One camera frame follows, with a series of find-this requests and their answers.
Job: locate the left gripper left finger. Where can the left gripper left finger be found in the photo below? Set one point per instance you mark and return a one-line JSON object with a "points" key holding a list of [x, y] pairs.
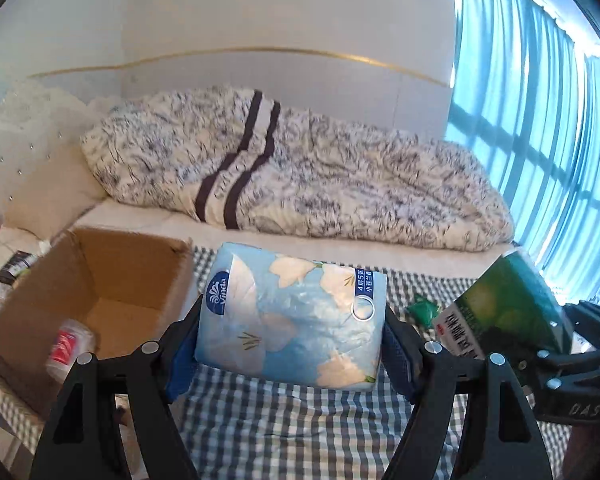
{"points": [[81, 437]]}

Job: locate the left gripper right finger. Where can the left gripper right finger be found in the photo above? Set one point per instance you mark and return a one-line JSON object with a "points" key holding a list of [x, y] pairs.
{"points": [[500, 438]]}

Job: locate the clear cotton swab jar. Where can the clear cotton swab jar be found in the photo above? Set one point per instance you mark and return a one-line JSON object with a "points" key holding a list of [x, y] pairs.
{"points": [[72, 339]]}

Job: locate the green white medicine box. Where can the green white medicine box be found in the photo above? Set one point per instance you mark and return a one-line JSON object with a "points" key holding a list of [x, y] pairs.
{"points": [[508, 310]]}

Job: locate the blue floral tissue pack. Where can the blue floral tissue pack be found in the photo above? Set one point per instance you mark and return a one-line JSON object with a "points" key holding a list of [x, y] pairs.
{"points": [[288, 319]]}

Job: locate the checkered bed cloth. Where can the checkered bed cloth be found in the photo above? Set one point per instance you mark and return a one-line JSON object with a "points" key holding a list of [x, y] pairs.
{"points": [[238, 427]]}

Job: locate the brown cardboard box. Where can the brown cardboard box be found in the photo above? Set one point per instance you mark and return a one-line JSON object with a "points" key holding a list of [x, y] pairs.
{"points": [[125, 287]]}

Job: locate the black small box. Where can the black small box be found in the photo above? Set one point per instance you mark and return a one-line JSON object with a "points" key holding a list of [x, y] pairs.
{"points": [[16, 265]]}

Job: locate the beige pillow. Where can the beige pillow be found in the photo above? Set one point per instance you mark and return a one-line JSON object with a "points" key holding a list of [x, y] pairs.
{"points": [[55, 195]]}

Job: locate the blue window curtain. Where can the blue window curtain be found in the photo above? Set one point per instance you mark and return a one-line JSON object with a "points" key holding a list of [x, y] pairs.
{"points": [[526, 102]]}

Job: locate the floral patterned duvet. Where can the floral patterned duvet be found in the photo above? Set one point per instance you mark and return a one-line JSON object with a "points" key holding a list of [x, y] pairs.
{"points": [[236, 159]]}

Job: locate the white tufted headboard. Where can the white tufted headboard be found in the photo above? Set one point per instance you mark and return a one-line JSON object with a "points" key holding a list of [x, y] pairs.
{"points": [[36, 120]]}

